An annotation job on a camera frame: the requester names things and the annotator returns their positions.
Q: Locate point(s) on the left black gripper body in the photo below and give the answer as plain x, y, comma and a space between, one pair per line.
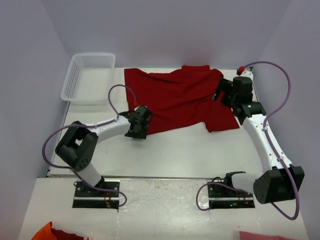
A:
141, 132

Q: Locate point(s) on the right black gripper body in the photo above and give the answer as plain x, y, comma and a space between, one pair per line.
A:
225, 86

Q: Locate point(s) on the red t shirt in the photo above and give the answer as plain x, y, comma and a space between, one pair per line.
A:
179, 99

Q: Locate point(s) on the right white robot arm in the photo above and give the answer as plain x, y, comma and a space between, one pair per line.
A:
280, 179

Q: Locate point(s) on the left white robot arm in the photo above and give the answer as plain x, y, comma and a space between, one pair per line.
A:
77, 146

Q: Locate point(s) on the white plastic mesh basket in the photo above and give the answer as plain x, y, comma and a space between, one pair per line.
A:
88, 79

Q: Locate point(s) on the dark red folded cloth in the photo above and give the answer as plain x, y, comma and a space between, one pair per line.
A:
62, 235

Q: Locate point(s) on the orange folded cloth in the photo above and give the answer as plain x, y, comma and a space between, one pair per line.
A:
45, 233

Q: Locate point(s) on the pink folded cloth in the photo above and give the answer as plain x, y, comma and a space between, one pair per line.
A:
243, 235

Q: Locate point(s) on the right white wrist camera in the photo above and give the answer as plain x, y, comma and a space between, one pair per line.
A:
245, 72

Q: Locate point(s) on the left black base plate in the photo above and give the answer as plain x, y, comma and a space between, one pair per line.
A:
88, 198

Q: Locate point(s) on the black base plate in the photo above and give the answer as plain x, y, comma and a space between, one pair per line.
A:
88, 198
220, 197

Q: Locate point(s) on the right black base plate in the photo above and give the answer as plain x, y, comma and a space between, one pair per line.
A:
220, 197

